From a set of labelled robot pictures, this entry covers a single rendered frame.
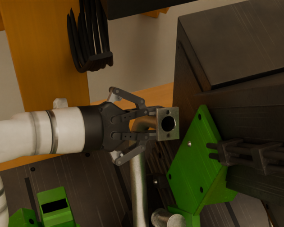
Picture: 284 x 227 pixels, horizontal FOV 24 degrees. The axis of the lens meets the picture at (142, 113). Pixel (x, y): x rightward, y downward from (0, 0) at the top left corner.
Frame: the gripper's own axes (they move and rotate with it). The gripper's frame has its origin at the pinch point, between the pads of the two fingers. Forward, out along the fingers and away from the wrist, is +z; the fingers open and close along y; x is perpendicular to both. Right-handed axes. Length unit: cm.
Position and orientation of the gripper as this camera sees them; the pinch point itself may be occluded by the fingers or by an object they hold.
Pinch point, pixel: (157, 122)
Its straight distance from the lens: 112.3
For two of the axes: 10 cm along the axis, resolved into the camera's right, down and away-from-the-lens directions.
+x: -3.9, -1.3, 9.1
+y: -0.2, -9.9, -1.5
